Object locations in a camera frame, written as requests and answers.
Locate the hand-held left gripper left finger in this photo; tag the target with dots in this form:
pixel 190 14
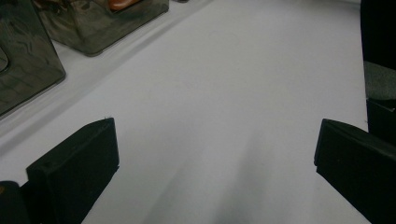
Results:
pixel 74 165

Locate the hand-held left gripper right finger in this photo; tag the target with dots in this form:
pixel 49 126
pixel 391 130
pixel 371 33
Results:
pixel 358 168

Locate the smoky translucent plastic container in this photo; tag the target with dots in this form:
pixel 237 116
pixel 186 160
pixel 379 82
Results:
pixel 93 34
pixel 25 62

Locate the brown wooden spoon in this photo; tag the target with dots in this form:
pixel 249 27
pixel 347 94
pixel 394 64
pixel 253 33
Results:
pixel 123 4

